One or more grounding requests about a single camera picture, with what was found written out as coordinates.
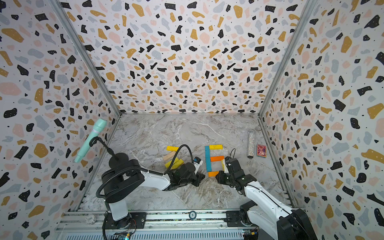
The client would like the purple card box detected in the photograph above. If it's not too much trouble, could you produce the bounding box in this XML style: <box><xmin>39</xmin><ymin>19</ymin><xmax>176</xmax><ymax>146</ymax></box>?
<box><xmin>257</xmin><ymin>144</ymin><xmax>267</xmax><ymax>158</ymax></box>

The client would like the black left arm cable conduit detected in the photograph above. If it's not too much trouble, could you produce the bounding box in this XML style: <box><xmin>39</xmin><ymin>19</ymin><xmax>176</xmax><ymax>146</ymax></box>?
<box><xmin>95</xmin><ymin>144</ymin><xmax>195</xmax><ymax>199</ymax></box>

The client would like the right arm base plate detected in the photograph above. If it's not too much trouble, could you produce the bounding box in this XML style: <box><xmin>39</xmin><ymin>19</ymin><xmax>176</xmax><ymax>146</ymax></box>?
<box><xmin>224</xmin><ymin>210</ymin><xmax>267</xmax><ymax>227</ymax></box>

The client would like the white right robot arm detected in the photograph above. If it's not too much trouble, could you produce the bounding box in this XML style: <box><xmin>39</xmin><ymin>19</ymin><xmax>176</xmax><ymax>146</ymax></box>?
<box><xmin>216</xmin><ymin>157</ymin><xmax>317</xmax><ymax>240</ymax></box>

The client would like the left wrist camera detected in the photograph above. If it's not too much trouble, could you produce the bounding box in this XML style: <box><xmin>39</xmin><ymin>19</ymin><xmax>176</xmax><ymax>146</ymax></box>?
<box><xmin>193</xmin><ymin>157</ymin><xmax>202</xmax><ymax>166</ymax></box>

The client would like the mint green microphone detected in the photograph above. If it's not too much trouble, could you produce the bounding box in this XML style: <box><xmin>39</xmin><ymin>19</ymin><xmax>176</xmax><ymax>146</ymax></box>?
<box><xmin>75</xmin><ymin>119</ymin><xmax>107</xmax><ymax>163</ymax></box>

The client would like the aluminium corner post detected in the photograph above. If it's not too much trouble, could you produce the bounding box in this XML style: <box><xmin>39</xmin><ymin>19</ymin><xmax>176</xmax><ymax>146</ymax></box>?
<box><xmin>257</xmin><ymin>0</ymin><xmax>319</xmax><ymax>118</ymax></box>
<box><xmin>49</xmin><ymin>0</ymin><xmax>122</xmax><ymax>118</ymax></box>

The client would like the aluminium corner post left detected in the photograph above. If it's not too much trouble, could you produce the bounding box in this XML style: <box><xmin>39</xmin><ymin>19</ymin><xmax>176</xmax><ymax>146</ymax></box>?
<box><xmin>49</xmin><ymin>0</ymin><xmax>122</xmax><ymax>118</ymax></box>

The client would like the natural wood block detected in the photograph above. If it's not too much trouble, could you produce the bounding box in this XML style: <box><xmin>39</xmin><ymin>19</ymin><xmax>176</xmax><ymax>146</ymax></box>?
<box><xmin>163</xmin><ymin>151</ymin><xmax>176</xmax><ymax>162</ymax></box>

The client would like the silver glitter microphone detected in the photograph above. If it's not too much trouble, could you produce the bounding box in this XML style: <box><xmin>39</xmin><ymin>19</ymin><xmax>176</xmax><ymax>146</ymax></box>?
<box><xmin>247</xmin><ymin>129</ymin><xmax>256</xmax><ymax>159</ymax></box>

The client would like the black gooseneck mic stand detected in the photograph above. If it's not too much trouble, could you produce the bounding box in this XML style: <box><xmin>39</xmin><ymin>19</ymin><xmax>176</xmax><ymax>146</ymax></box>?
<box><xmin>89</xmin><ymin>137</ymin><xmax>129</xmax><ymax>169</ymax></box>

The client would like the teal block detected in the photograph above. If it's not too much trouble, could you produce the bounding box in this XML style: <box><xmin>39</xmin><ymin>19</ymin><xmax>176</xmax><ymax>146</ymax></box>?
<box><xmin>206</xmin><ymin>157</ymin><xmax>212</xmax><ymax>172</ymax></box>
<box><xmin>205</xmin><ymin>146</ymin><xmax>211</xmax><ymax>161</ymax></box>

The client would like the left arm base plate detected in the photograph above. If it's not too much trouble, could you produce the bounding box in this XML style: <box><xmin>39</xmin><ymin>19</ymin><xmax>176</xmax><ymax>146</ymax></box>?
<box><xmin>102</xmin><ymin>212</ymin><xmax>147</xmax><ymax>231</ymax></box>

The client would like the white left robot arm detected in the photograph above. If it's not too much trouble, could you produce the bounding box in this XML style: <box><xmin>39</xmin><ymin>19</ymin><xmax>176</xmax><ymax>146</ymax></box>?
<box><xmin>96</xmin><ymin>157</ymin><xmax>205</xmax><ymax>222</ymax></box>

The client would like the orange block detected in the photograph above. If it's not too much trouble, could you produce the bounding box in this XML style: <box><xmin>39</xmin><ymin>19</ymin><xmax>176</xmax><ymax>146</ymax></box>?
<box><xmin>210</xmin><ymin>156</ymin><xmax>225</xmax><ymax>162</ymax></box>
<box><xmin>208</xmin><ymin>171</ymin><xmax>219</xmax><ymax>177</ymax></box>

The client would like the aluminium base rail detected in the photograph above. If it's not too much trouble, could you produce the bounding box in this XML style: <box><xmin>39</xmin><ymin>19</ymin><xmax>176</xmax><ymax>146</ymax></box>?
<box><xmin>53</xmin><ymin>207</ymin><xmax>314</xmax><ymax>240</ymax></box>

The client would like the round knob on rail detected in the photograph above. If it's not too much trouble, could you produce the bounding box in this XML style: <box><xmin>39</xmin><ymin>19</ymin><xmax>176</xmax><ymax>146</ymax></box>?
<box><xmin>189</xmin><ymin>211</ymin><xmax>197</xmax><ymax>220</ymax></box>

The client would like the aluminium corner post right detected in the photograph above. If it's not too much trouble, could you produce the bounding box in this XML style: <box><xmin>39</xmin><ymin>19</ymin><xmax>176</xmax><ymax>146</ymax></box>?
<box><xmin>257</xmin><ymin>0</ymin><xmax>319</xmax><ymax>118</ymax></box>

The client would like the yellow block scuffed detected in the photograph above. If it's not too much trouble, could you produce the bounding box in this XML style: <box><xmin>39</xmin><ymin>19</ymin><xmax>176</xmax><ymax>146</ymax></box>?
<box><xmin>209</xmin><ymin>145</ymin><xmax>223</xmax><ymax>150</ymax></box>

